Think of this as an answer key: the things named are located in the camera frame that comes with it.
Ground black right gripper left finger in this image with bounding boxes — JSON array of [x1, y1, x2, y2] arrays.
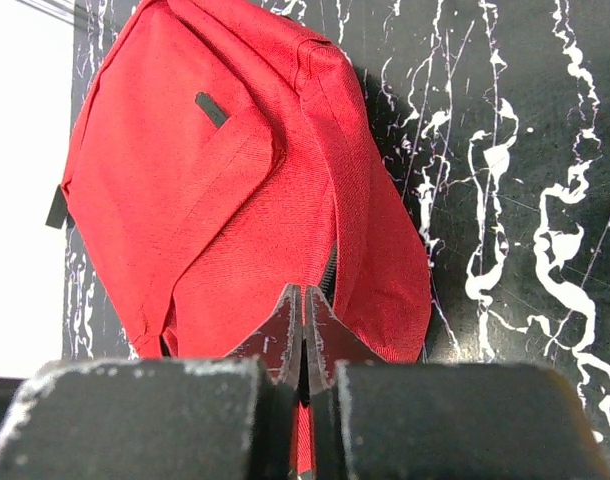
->
[[0, 285, 302, 479]]

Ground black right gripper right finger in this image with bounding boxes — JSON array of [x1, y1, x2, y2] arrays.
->
[[304, 287, 610, 479]]

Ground red student backpack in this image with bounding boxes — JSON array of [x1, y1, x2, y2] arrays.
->
[[44, 0, 433, 480]]

